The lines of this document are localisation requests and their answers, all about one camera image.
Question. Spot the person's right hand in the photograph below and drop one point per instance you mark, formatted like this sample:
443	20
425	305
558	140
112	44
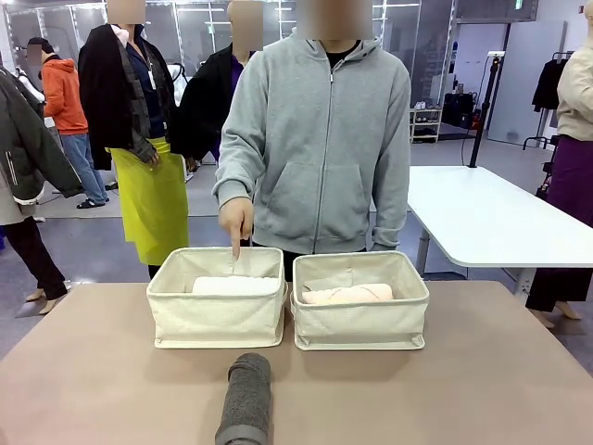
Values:
238	220

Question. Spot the white towel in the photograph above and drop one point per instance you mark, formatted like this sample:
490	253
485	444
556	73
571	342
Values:
231	285

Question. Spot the pink towel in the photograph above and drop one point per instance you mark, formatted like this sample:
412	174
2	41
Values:
347	293

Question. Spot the person's right forearm grey sleeve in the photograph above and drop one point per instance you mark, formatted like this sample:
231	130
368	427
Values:
231	176

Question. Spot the person's left forearm grey sleeve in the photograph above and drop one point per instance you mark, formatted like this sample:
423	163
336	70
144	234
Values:
391	204

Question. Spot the beige fabric basket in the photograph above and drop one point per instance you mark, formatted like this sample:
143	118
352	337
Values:
361	324
218	320

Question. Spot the person in grey hoodie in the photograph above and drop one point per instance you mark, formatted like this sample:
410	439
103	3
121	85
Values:
324	139

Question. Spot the person in black jacket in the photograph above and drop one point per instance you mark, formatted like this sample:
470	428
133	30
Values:
204	102

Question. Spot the dark grey rolled towel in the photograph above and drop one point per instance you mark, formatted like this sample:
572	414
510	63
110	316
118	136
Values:
243	403

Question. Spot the person in orange hoodie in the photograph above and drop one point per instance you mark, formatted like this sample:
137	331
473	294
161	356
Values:
65	102

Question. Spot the white shoe rack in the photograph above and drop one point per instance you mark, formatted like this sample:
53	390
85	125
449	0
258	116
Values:
426	125

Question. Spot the black cases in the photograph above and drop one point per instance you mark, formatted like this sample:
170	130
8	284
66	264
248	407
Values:
458	109

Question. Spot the white table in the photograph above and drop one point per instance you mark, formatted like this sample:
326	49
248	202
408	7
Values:
486	213

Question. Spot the black utility cart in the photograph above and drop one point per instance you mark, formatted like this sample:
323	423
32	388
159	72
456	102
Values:
544	187

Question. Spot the black clothes rack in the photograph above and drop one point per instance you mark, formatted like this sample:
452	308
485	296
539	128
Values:
537	139

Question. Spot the mannequin beige top purple skirt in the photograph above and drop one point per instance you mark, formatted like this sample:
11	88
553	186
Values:
572	176

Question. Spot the black hanging coat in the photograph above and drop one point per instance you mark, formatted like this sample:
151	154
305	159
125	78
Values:
549	85

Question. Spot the black camera pole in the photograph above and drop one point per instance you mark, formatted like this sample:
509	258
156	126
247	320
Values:
482	120

